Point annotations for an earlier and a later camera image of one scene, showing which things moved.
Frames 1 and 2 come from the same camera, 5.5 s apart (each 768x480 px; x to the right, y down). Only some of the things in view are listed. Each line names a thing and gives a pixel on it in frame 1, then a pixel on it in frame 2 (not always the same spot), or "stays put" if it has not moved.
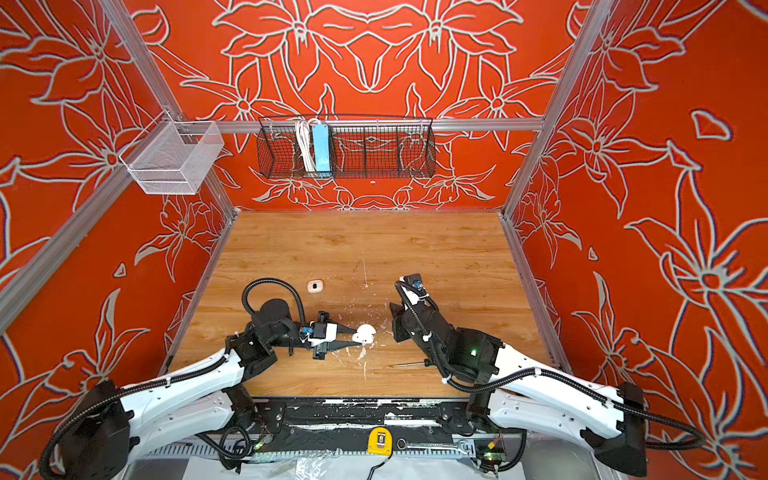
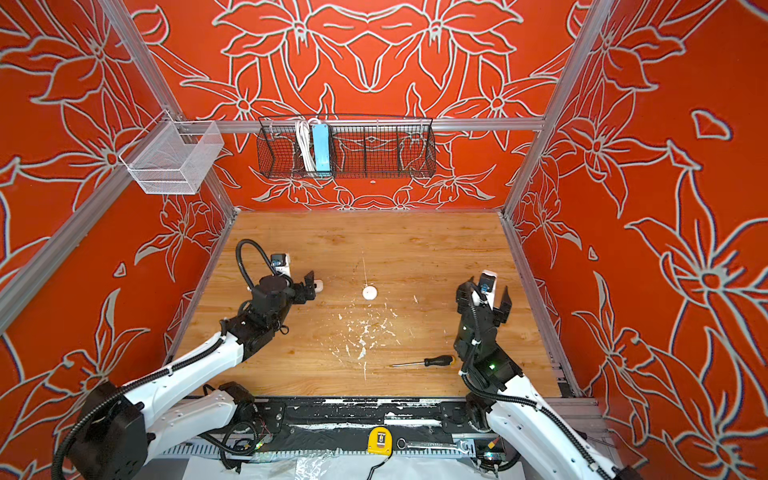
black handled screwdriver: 427,363 stays put
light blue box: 321,147 stays put
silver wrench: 403,444 stays put
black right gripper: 399,319 -> 465,298
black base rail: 374,424 stays put
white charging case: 364,334 -> 369,293
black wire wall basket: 360,148 stays put
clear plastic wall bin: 173,157 stays put
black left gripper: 335,345 -> 301,295
